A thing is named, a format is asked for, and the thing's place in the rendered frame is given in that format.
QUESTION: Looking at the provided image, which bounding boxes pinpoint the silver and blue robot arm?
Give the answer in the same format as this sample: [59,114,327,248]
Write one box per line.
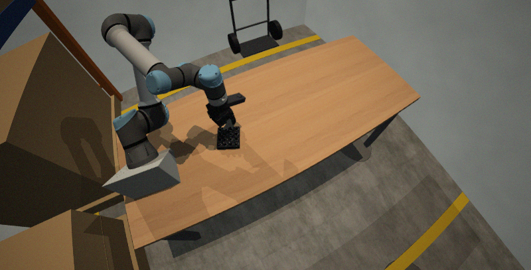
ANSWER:
[101,13,246,169]

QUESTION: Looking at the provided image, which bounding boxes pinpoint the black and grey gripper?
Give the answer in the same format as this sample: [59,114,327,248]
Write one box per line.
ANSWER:
[206,98,236,130]

